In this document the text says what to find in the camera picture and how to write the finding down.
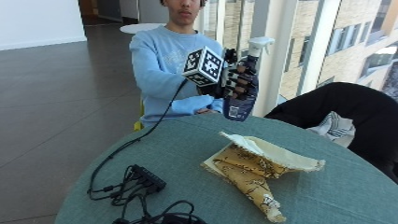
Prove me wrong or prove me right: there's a dark blue spray bottle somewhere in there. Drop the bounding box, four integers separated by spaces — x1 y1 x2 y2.
221 36 276 122

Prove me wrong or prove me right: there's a white window pillar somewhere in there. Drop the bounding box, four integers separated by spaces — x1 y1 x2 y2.
252 0 300 118

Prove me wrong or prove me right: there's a white marker cube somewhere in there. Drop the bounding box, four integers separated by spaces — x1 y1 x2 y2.
180 46 225 88

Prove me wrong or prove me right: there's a the person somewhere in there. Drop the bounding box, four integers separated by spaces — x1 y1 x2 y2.
128 0 228 129

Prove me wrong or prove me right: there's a yellow patterned cloth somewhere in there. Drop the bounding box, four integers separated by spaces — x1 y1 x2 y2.
200 131 328 224

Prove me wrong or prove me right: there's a white striped cloth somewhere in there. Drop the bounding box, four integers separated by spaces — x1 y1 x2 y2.
306 111 357 147

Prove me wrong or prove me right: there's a yellow chair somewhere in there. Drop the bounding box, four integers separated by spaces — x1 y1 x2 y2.
132 99 145 133

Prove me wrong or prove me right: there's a black jacket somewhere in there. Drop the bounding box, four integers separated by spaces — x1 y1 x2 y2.
264 81 398 185

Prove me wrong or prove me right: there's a white round table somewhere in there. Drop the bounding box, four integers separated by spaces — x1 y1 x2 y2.
119 22 167 35

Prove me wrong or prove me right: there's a black hub box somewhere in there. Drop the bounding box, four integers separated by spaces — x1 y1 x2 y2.
129 164 168 193

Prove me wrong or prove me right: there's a black glove cable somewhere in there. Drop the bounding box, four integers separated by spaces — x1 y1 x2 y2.
87 78 191 191

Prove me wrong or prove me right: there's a bundle of black cables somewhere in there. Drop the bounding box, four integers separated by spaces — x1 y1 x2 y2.
86 166 209 224

